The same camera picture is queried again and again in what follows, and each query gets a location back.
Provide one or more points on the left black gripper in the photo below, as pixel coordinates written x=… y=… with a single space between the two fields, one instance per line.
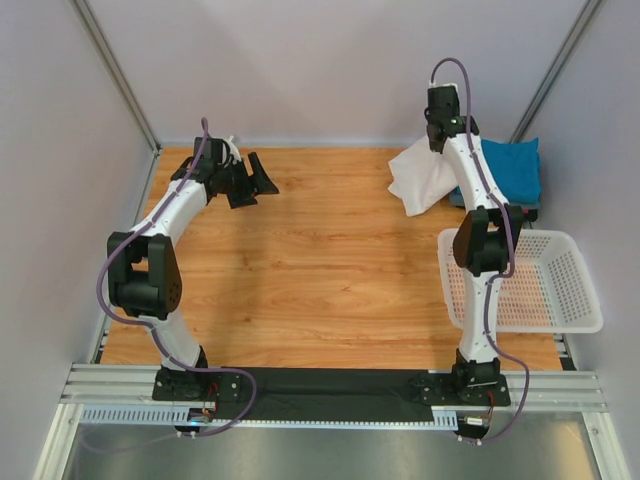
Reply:
x=252 y=185

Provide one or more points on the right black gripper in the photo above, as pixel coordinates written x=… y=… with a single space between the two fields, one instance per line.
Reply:
x=434 y=147

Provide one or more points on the white t-shirt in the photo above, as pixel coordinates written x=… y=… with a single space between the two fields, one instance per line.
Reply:
x=420 y=177

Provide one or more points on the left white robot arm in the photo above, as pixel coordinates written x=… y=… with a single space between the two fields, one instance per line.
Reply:
x=141 y=272

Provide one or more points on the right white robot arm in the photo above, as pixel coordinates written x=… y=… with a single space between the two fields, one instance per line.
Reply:
x=484 y=244

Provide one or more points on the folded black red t-shirt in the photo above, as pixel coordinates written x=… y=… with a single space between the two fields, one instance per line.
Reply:
x=530 y=213

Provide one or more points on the white plastic basket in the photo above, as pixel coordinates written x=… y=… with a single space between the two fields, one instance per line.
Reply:
x=549 y=292

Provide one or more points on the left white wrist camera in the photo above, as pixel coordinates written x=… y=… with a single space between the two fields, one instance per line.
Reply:
x=233 y=151

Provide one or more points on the right aluminium corner post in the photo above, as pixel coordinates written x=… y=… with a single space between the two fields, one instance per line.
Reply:
x=580 y=26

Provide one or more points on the aluminium corner post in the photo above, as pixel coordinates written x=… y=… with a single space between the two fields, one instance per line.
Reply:
x=580 y=26
x=103 y=48

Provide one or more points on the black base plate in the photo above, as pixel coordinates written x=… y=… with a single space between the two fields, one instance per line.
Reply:
x=360 y=393

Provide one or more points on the left aluminium corner post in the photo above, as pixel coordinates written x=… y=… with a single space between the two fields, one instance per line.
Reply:
x=103 y=48

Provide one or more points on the grey slotted cable duct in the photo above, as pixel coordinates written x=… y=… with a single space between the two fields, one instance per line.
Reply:
x=183 y=417

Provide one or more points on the aluminium frame rail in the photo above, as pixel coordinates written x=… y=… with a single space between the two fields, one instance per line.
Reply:
x=549 y=391

